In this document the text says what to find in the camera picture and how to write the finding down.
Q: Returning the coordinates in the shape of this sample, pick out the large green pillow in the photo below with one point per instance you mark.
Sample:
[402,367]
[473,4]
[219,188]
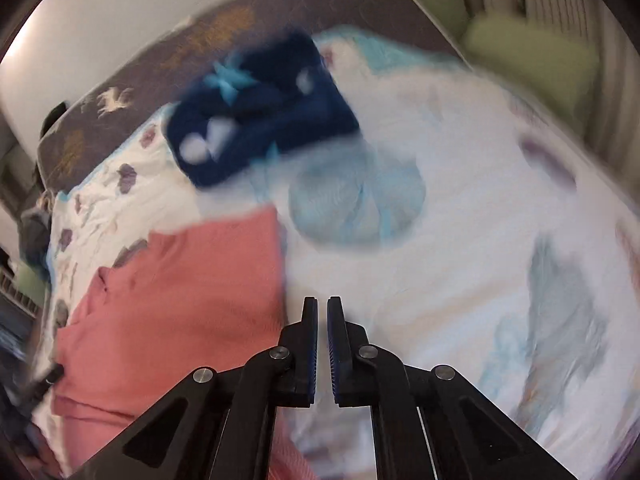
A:
[530,60]

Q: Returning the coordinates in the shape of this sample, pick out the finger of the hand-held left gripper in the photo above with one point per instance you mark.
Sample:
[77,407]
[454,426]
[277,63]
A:
[49,379]

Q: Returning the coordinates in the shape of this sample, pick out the pink knit garment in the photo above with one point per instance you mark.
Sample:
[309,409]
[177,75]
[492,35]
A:
[175,300]

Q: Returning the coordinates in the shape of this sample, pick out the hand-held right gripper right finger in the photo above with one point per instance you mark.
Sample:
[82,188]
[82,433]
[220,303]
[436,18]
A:
[334,360]

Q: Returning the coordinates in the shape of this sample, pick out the black furniture piece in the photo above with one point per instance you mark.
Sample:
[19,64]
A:
[54,117]

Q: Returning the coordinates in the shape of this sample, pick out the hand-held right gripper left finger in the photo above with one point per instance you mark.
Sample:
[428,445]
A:
[312,360]

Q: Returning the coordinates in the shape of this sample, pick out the small green pillow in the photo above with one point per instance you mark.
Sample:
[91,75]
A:
[430,0]

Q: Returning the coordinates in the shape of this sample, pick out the white shell print blanket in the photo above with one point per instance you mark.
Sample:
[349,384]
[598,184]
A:
[475,210]

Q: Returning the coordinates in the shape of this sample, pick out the dark purple printed bedsheet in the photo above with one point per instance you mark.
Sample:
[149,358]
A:
[150,60]

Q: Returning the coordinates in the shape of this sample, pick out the navy blue patterned garment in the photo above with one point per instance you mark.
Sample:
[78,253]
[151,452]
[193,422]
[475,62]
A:
[280,105]

